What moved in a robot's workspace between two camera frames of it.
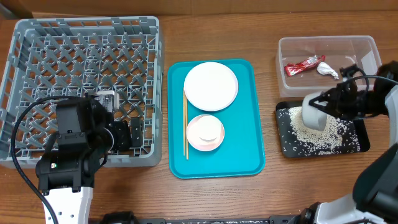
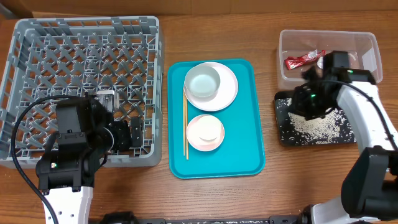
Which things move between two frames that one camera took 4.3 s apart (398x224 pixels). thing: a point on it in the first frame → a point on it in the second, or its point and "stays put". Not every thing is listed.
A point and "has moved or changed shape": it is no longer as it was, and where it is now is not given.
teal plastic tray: x=242 y=152 stays put
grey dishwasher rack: x=44 y=58 stays put
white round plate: x=211 y=86 stays put
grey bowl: x=313 y=117 has moved or changed shape
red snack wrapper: x=310 y=63 has moved or changed shape
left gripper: x=122 y=129 stays put
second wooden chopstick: x=187 y=132 stays put
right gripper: x=339 y=99 → x=302 y=106
